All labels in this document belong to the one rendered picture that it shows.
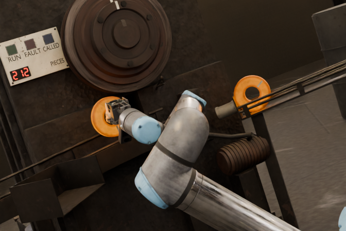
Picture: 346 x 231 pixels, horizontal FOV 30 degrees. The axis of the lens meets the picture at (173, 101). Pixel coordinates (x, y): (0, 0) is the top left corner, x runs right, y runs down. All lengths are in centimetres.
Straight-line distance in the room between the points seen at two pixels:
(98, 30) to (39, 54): 30
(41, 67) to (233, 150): 88
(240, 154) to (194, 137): 106
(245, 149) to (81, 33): 84
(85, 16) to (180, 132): 110
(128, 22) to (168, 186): 110
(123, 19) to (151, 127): 61
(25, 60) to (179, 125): 119
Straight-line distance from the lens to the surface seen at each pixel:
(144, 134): 219
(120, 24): 263
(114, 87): 269
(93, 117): 249
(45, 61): 276
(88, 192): 239
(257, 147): 278
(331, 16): 514
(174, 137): 167
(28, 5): 281
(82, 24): 266
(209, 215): 173
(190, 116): 172
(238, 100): 280
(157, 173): 168
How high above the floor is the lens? 103
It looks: 5 degrees down
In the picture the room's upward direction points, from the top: 18 degrees counter-clockwise
